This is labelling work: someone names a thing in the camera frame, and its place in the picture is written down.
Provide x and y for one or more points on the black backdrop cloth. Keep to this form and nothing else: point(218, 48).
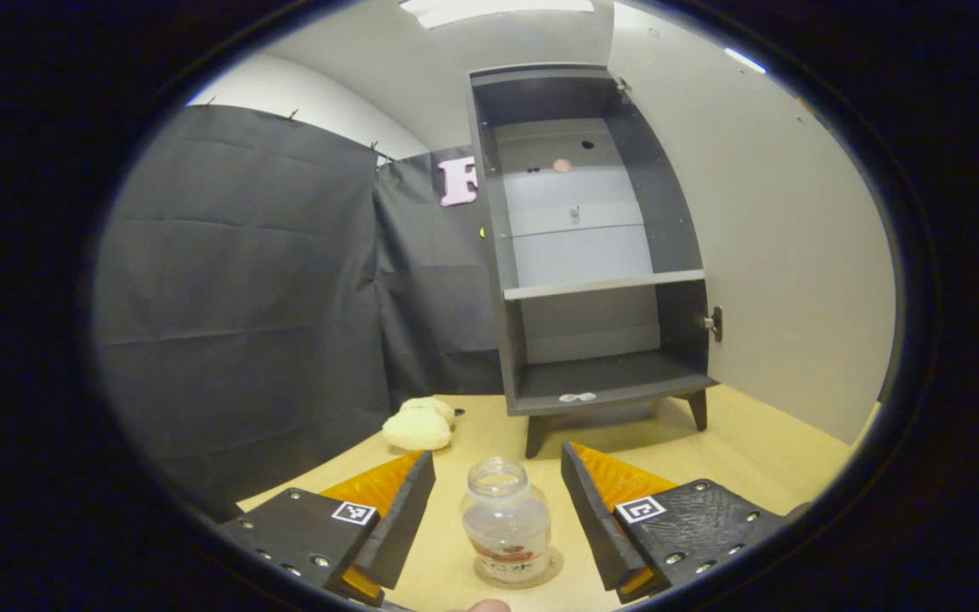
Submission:
point(243, 297)

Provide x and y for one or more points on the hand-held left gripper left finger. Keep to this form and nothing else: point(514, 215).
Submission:
point(404, 518)

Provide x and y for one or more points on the ceiling light panel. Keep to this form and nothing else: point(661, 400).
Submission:
point(498, 8)
point(744, 60)

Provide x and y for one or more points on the metal door hinge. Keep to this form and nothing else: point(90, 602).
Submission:
point(624, 89)
point(715, 323)

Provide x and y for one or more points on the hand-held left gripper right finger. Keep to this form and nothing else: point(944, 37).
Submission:
point(591, 518)

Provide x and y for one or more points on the round wooden coaster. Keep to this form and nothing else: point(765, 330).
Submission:
point(557, 565)

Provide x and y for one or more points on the white cabinet shelf board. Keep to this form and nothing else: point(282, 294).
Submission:
point(600, 286)

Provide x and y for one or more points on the pale yellow plush toy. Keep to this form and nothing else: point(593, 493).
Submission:
point(417, 429)

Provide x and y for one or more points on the clear plastic bottle red label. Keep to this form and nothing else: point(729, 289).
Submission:
point(506, 527)

